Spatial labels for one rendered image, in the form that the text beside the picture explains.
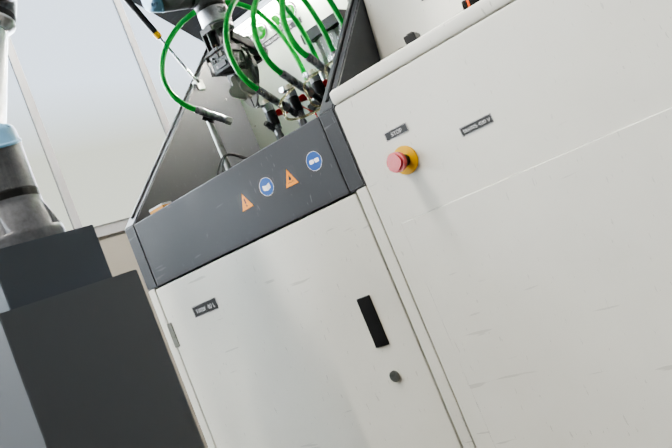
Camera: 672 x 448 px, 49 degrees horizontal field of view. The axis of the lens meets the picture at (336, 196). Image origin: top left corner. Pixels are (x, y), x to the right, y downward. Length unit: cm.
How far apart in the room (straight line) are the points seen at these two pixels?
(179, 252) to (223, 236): 15
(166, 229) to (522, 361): 87
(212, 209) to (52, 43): 219
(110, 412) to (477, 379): 62
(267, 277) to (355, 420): 34
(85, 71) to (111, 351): 256
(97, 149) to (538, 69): 262
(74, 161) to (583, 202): 263
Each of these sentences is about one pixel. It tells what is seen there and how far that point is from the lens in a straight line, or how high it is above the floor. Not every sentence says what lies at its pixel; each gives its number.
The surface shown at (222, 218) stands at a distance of 162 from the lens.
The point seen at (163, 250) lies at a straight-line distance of 178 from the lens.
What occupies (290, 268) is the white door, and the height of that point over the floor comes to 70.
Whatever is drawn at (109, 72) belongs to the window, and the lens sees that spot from 376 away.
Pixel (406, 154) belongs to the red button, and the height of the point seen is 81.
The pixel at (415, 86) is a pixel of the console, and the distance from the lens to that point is 130.
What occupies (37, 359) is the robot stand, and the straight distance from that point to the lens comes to 122.
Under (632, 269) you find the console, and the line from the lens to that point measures 121.
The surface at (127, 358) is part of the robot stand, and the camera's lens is 128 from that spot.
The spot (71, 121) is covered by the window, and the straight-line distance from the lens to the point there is 355.
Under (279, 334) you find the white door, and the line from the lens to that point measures 159.
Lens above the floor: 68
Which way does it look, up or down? 5 degrees up
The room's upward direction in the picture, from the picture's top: 23 degrees counter-clockwise
